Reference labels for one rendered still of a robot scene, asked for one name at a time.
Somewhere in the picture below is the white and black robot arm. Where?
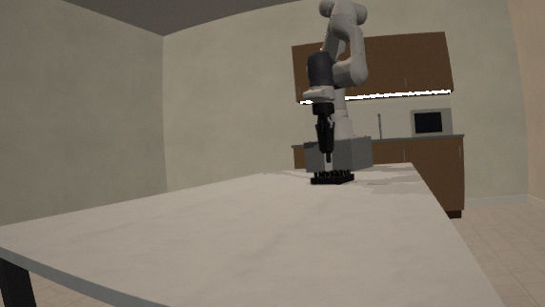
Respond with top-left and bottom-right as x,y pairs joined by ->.
303,0 -> 369,140

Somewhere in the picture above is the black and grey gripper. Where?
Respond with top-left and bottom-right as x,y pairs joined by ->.
313,102 -> 335,172

